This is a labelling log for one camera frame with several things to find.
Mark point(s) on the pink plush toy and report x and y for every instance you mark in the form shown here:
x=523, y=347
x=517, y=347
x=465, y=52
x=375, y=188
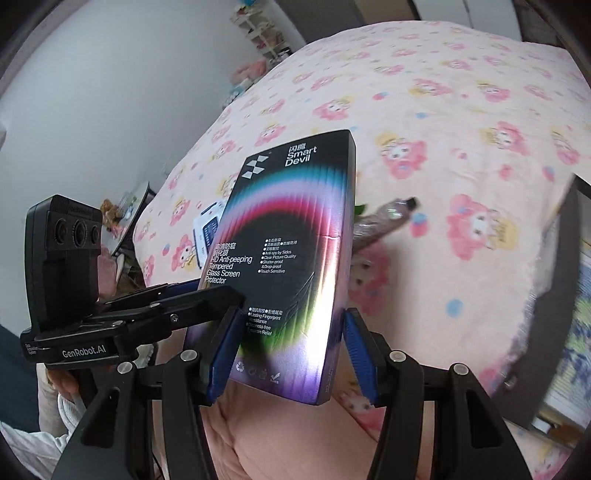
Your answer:
x=249, y=71

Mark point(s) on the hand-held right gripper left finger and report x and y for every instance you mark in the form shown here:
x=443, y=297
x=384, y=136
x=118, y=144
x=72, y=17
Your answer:
x=220, y=357

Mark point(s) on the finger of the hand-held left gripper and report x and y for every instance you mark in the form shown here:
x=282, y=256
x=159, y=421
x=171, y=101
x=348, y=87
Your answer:
x=175, y=290
x=184, y=309

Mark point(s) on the pink printed blanket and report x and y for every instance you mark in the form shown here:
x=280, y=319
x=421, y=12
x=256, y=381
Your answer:
x=443, y=138

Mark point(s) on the person's left hand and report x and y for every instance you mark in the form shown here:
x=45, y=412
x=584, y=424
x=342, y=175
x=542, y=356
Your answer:
x=60, y=381

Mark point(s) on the brown teddy bear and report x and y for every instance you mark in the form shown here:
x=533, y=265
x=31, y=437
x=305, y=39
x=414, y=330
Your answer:
x=110, y=213

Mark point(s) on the white shelf with toys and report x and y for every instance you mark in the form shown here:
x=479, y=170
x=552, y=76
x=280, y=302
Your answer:
x=268, y=32

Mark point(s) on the person's left forearm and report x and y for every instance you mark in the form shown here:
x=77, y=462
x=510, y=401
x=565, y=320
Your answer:
x=67, y=415

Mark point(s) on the dark storage box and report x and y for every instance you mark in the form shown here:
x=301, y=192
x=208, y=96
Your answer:
x=565, y=300

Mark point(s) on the black iridescent screen protector box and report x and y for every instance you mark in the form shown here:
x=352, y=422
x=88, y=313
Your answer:
x=286, y=258

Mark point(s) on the glass side table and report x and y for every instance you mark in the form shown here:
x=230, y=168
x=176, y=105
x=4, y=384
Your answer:
x=131, y=207

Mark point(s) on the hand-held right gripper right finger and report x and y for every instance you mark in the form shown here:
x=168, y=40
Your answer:
x=360, y=355

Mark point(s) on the white and blue package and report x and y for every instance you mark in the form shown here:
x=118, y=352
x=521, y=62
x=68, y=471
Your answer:
x=207, y=230

